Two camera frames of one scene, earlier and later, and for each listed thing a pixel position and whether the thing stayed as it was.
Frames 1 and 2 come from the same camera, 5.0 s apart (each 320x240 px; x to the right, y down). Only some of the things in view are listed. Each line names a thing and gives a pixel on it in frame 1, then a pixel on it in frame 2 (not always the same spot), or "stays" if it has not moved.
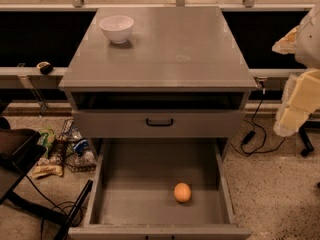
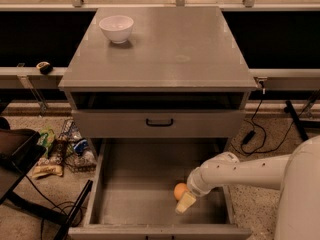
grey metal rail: x=17 y=77 stays
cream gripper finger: x=300 y=98 -> x=187 y=200
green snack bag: x=46 y=139 stays
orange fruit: x=182 y=192 stays
